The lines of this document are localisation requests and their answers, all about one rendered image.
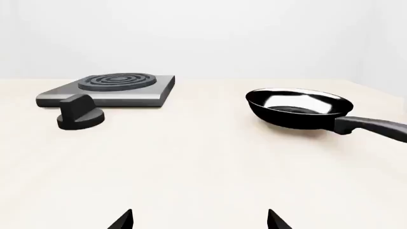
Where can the black stove knob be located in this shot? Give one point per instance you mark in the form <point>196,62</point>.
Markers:
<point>79,113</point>

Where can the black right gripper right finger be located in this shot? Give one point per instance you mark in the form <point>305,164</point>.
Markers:
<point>276,221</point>

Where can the grey electric stove plate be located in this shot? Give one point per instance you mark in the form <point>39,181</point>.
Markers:
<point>121,91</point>

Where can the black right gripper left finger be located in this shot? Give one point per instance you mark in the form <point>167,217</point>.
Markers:
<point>124,221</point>

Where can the black frying pan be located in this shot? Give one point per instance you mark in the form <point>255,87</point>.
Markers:
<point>295,107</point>

